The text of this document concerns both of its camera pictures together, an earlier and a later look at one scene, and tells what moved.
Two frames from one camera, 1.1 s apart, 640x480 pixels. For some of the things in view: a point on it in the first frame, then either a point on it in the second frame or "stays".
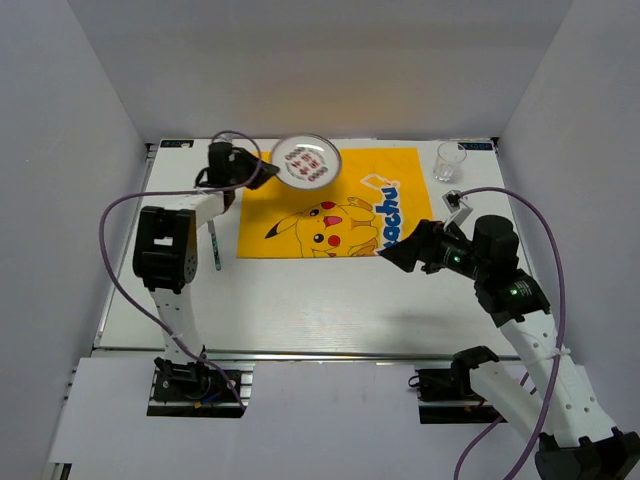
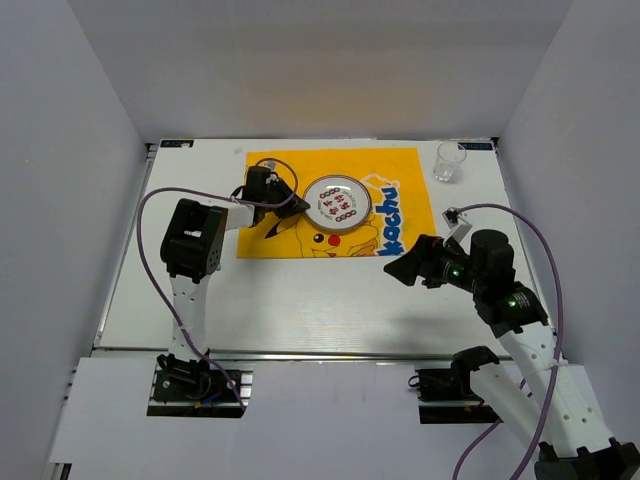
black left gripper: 249,158 -> 295,206
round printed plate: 307,161 -> 337,202
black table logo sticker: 475,145 stays
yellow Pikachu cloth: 377,195 stays
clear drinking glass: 448,161 stays
